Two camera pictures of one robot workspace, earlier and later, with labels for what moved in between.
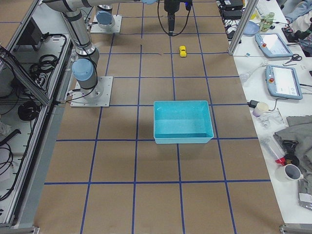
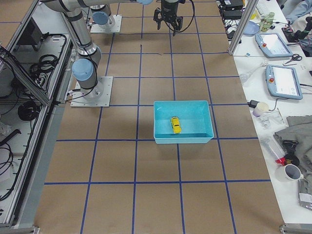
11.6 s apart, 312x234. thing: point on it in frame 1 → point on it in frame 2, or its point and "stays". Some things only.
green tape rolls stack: x=266 y=23 stays
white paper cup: x=260 y=110 stays
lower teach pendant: x=282 y=82 stays
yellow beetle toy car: x=183 y=51 → x=176 y=125
